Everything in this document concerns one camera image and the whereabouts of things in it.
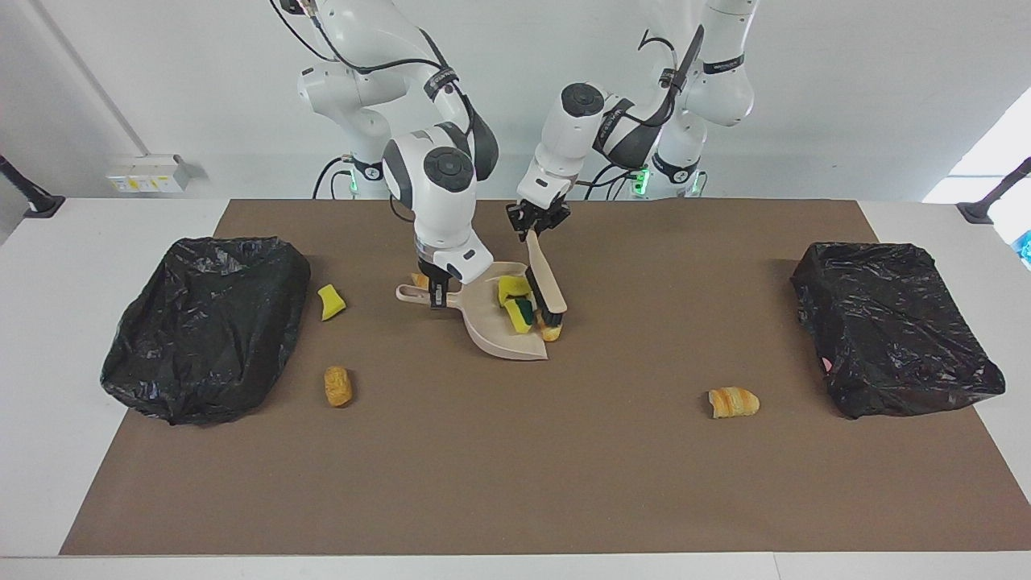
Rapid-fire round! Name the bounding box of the beige plastic dustpan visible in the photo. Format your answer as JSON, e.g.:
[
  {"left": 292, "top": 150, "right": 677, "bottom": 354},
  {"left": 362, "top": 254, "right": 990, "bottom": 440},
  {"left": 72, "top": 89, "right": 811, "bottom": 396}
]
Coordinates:
[{"left": 395, "top": 262, "right": 565, "bottom": 362}]

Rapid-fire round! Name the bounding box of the beige brush with black bristles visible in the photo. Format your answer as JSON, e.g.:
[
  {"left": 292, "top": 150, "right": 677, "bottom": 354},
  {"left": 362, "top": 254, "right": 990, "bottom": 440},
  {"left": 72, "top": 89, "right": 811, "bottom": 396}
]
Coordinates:
[{"left": 524, "top": 230, "right": 569, "bottom": 327}]

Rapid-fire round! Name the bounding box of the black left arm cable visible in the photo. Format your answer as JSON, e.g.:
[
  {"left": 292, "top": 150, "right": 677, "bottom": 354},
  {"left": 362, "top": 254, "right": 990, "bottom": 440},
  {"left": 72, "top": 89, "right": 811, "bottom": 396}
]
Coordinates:
[{"left": 636, "top": 24, "right": 706, "bottom": 130}]

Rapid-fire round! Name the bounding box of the boxy black bag-lined trash bin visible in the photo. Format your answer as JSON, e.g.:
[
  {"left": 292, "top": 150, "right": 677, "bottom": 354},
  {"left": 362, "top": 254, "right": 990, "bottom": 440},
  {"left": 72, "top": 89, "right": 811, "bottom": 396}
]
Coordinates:
[{"left": 790, "top": 242, "right": 1007, "bottom": 420}]

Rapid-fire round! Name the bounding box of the white wall outlet box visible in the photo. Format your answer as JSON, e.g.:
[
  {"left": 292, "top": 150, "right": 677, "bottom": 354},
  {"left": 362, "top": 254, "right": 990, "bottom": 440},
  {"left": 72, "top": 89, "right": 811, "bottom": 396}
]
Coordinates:
[{"left": 106, "top": 155, "right": 193, "bottom": 194}]

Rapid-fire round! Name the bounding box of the golden brown bread roll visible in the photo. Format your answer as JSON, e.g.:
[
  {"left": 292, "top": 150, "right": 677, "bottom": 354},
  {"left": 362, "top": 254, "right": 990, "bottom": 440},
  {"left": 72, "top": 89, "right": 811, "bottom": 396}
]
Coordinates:
[{"left": 324, "top": 366, "right": 354, "bottom": 408}]

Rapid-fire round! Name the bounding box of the black clamp stand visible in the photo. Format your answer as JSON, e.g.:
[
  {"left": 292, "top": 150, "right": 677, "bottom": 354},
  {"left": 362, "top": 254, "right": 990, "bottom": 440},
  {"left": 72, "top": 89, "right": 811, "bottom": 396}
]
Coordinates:
[
  {"left": 957, "top": 157, "right": 1031, "bottom": 225},
  {"left": 0, "top": 155, "right": 67, "bottom": 219}
]

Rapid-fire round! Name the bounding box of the brown table mat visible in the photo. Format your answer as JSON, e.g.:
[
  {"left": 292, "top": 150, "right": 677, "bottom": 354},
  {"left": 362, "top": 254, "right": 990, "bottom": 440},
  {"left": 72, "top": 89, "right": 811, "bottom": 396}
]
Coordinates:
[{"left": 59, "top": 199, "right": 1031, "bottom": 557}]

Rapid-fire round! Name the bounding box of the rounded black bag-lined trash bin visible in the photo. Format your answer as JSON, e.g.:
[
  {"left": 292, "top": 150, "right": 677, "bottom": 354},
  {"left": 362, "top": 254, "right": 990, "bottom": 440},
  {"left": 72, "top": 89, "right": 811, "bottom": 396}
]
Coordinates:
[{"left": 100, "top": 236, "right": 312, "bottom": 426}]

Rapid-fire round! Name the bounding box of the black base cable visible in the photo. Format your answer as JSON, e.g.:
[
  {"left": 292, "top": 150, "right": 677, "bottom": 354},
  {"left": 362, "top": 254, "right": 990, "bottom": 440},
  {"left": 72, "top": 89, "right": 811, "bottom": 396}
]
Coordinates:
[
  {"left": 313, "top": 155, "right": 355, "bottom": 200},
  {"left": 573, "top": 161, "right": 645, "bottom": 201}
]

